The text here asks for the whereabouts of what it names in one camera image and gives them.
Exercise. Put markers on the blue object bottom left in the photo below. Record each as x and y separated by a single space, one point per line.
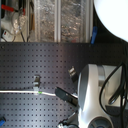
2 120

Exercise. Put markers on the metal clip near arm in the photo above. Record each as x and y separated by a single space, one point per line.
73 74

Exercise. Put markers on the right clear plastic bin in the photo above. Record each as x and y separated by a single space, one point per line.
73 19

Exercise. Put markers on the white lamp dome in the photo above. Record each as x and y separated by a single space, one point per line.
114 16

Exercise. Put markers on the black perforated board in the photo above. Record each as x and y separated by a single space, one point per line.
20 62

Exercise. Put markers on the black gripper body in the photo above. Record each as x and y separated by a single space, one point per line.
65 96

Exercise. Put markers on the left clear plastic bin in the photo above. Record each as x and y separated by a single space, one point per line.
44 20

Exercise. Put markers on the clear plastic bin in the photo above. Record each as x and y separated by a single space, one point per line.
44 20
73 19

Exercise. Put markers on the red tool handle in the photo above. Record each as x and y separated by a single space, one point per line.
8 8

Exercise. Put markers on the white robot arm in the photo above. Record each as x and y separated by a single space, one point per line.
101 95

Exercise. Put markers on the blue clip top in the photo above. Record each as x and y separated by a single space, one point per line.
94 34

